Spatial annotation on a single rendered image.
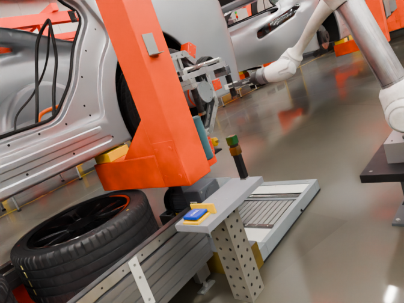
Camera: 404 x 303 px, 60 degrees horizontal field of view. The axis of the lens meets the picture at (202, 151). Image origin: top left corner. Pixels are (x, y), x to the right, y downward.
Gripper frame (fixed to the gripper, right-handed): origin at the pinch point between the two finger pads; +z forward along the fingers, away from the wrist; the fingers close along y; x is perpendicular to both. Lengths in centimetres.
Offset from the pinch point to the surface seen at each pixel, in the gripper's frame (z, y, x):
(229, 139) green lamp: -30, -57, -18
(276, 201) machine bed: -9, -3, -77
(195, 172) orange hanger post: -16, -70, -27
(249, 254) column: -35, -76, -64
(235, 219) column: -35, -76, -47
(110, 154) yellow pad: 36, -73, -11
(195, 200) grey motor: 4, -57, -48
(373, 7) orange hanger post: -8, 344, 16
